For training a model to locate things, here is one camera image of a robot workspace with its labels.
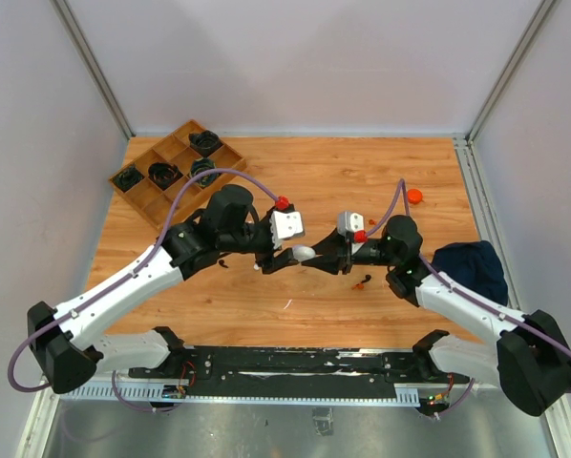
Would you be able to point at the black green rolled item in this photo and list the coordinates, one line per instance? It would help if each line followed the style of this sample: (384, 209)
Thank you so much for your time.
(127, 178)

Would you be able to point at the dark blue cloth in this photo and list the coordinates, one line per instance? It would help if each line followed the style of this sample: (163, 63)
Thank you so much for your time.
(476, 266)

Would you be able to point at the black yellow rolled item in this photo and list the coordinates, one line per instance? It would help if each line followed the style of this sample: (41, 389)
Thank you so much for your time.
(204, 171)

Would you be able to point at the orange charging case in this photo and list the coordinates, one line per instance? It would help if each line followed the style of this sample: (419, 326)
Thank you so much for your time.
(414, 196)

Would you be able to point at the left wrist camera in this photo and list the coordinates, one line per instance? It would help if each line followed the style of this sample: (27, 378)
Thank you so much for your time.
(286, 225)

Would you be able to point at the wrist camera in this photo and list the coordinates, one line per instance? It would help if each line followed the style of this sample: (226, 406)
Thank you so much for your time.
(286, 225)
(349, 223)

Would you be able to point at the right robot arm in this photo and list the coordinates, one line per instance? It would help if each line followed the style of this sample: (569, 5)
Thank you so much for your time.
(525, 355)

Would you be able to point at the black red rolled item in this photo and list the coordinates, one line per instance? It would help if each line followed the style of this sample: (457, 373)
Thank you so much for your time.
(164, 174)

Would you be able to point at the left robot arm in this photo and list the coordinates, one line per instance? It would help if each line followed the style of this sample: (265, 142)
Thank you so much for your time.
(68, 341)

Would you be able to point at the black rolled item top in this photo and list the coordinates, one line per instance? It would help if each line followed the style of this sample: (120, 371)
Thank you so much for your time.
(205, 143)

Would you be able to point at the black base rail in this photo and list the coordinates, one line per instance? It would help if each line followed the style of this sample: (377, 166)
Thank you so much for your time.
(291, 373)

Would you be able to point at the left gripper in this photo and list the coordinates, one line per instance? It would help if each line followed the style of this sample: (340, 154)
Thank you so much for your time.
(278, 262)

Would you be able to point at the white charging case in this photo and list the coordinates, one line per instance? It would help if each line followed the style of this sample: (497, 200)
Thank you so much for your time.
(302, 253)

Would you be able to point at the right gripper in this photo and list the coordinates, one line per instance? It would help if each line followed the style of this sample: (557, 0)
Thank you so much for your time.
(336, 245)

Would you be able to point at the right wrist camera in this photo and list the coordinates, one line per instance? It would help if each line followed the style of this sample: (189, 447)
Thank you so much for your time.
(349, 223)

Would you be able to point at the wooden compartment tray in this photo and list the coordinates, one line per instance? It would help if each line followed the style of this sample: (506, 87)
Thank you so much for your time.
(150, 183)

